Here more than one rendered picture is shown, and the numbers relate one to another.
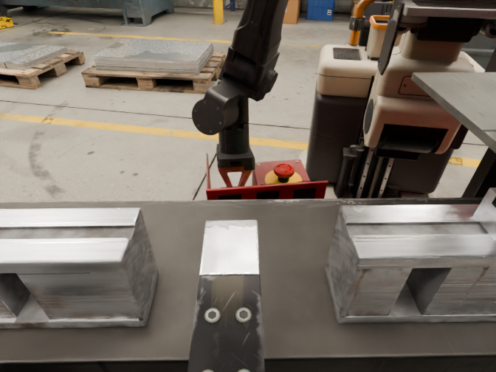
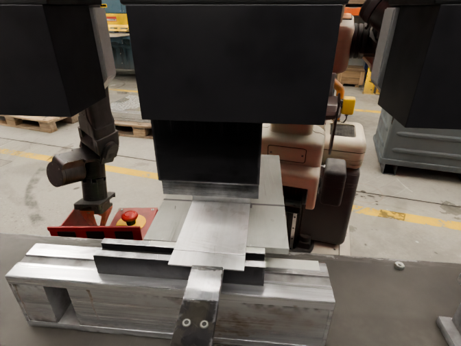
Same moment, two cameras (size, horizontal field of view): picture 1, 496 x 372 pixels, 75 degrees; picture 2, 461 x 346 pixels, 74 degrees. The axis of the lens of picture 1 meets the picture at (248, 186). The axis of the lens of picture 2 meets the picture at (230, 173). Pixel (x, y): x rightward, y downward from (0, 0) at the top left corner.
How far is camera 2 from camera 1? 40 cm
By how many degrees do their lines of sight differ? 11
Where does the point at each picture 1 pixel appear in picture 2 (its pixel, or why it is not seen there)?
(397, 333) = (61, 336)
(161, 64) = not seen: hidden behind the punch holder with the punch
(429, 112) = (289, 174)
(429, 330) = (84, 336)
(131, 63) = (129, 114)
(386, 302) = (47, 311)
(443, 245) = (63, 272)
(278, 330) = not seen: outside the picture
